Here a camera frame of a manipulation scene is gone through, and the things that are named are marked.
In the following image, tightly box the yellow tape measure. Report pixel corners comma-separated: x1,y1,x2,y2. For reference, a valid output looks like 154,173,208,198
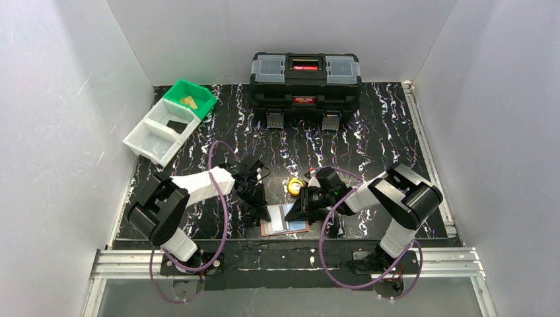
287,178,307,197

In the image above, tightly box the pink leather card holder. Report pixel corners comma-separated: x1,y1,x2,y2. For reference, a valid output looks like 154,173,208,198
260,203,310,236

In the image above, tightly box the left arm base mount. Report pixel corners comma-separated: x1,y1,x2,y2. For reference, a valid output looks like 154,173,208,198
160,250,225,277

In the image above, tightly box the white bin near green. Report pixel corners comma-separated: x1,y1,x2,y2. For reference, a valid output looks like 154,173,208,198
144,98,201,143

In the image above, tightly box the black credit card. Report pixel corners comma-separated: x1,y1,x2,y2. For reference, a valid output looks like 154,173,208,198
166,120,188,135

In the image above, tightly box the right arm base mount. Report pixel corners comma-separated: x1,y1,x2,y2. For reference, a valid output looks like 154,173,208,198
347,250,422,299

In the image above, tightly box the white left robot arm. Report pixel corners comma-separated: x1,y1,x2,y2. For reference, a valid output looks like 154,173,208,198
125,157,271,263

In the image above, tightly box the white bin front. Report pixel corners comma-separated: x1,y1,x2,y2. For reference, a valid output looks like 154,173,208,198
123,119,180,167

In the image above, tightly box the white striped credit card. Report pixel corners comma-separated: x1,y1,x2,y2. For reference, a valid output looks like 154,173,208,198
267,205,289,234

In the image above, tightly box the black toolbox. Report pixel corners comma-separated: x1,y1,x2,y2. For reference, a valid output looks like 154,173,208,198
248,52,362,131

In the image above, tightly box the aluminium frame rail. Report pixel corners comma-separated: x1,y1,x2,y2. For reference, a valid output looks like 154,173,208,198
82,245,497,316

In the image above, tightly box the orange credit card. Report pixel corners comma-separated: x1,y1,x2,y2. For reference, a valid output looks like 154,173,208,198
180,96,198,110

